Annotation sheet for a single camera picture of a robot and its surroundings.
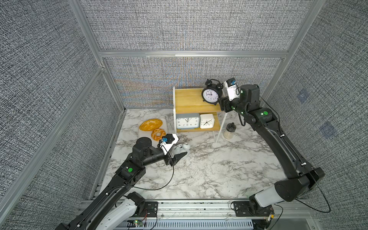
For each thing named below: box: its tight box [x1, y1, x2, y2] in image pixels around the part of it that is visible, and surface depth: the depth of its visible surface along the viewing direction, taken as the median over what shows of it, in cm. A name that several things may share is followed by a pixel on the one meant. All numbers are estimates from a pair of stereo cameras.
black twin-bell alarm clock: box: [201, 78, 224, 106], surface depth 74 cm
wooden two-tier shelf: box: [172, 86, 229, 143], surface depth 80 cm
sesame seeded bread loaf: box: [139, 118, 163, 132], surface depth 106 cm
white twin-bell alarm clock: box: [171, 143, 191, 160], surface depth 85 cm
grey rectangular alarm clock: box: [175, 113, 200, 130], surface depth 86 cm
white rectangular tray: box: [159, 118, 168, 134], surface depth 111 cm
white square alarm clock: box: [199, 113, 215, 129], surface depth 86 cm
